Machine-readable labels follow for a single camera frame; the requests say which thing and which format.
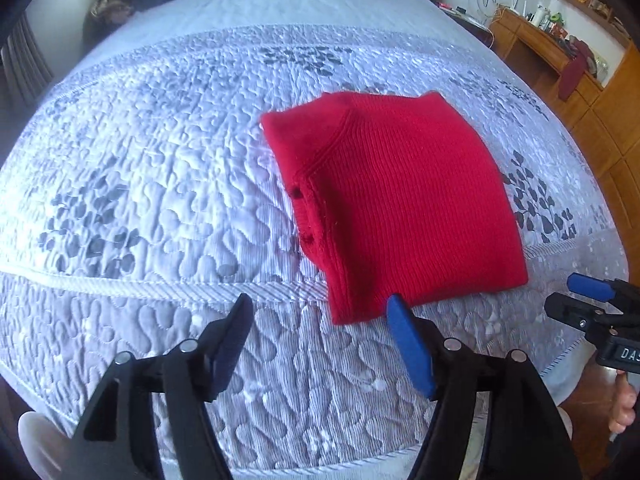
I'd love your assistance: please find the wooden cabinet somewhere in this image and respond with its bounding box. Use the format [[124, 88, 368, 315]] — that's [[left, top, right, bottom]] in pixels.
[[487, 7, 640, 243]]

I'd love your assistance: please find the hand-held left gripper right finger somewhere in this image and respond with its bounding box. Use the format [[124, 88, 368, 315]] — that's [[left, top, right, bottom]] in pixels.
[[387, 294, 583, 480]]

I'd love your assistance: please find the red knitted sweater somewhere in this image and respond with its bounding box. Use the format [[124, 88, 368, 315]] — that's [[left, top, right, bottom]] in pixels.
[[260, 91, 530, 326]]

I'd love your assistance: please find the dark red hanging cloth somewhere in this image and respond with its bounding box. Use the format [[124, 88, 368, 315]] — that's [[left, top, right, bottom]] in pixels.
[[557, 40, 592, 102]]

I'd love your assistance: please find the white rounded object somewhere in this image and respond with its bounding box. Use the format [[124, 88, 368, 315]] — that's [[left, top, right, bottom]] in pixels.
[[17, 410, 78, 480]]

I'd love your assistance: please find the person's right hand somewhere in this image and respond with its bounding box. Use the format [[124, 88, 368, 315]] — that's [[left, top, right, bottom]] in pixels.
[[609, 374, 640, 437]]

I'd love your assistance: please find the beige curtain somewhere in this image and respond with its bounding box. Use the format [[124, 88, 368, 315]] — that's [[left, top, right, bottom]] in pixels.
[[0, 12, 56, 107]]

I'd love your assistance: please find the grey quilted leaf-print bedspread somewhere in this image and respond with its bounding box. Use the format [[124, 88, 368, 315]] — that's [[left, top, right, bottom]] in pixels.
[[0, 22, 631, 466]]

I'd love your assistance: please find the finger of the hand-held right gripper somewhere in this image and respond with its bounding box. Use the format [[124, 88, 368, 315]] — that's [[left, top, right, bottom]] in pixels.
[[567, 272, 640, 312], [544, 292, 618, 335]]

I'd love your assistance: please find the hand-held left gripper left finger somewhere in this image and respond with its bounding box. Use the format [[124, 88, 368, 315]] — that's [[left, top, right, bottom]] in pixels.
[[70, 292, 256, 480]]

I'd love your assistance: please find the dark nightstand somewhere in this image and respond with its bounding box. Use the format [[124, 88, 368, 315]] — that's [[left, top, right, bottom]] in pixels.
[[434, 2, 495, 47]]

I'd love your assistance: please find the light blue bed sheet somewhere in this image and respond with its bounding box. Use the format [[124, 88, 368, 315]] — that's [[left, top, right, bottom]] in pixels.
[[0, 0, 601, 480]]

